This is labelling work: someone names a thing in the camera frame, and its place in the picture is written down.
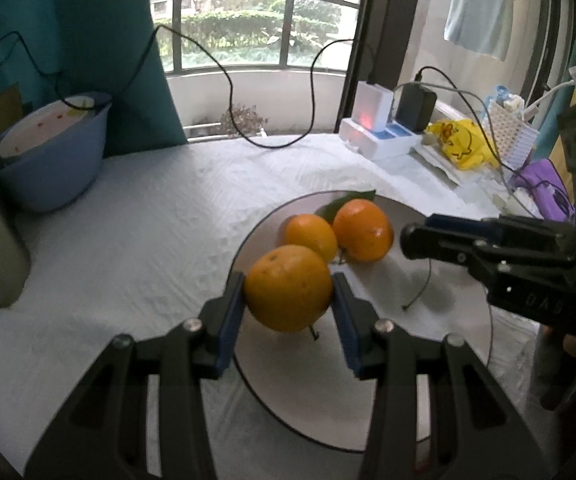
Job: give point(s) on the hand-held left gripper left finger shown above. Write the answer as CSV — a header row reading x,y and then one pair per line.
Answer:
x,y
230,325

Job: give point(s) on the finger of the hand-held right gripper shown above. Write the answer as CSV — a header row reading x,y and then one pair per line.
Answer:
x,y
463,224
433,244

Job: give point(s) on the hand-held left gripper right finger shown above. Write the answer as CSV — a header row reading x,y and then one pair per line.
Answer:
x,y
348,325

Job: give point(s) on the large orange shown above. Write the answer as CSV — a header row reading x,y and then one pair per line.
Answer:
x,y
288,287

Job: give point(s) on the white bowl with dark rim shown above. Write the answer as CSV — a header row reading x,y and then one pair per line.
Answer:
x,y
418,355

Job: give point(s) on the thin dark stem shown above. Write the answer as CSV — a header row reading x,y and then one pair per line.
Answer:
x,y
404,307

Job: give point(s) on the orange with green leaf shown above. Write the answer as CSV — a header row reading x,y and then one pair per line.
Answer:
x,y
363,230

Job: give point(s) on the yellow plastic bag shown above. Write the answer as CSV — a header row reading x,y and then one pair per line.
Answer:
x,y
460,142

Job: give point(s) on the purple cloth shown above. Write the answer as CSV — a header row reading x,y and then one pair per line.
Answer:
x,y
543,175

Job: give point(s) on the small orange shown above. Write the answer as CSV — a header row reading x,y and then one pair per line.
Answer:
x,y
310,235

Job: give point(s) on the white perforated basket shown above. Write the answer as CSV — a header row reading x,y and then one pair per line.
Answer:
x,y
510,135

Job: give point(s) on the white power strip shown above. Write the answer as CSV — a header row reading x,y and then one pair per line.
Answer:
x,y
368,142

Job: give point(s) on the white textured tablecloth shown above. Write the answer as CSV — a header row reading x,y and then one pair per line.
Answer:
x,y
142,235

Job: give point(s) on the black charger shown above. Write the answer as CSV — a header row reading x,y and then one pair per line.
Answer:
x,y
415,107

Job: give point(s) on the white charger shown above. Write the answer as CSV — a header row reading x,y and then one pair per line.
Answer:
x,y
373,105

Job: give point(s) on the dry potted plant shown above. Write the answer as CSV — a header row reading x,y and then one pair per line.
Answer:
x,y
243,120

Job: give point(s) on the hanging light blue cloth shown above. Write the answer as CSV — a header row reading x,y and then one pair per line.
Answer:
x,y
478,15

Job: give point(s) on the blue plastic basin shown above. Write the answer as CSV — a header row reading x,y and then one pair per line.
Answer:
x,y
52,175

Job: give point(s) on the black balcony railing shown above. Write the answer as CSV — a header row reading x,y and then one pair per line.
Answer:
x,y
288,30

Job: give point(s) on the white bowl with red dots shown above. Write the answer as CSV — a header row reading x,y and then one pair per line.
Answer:
x,y
37,132

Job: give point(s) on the cardboard box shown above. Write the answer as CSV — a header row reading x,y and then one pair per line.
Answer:
x,y
0,115

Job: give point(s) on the teal curtain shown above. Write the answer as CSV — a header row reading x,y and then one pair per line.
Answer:
x,y
92,35

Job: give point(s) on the black door frame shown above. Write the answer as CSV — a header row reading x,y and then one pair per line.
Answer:
x,y
550,35
383,20

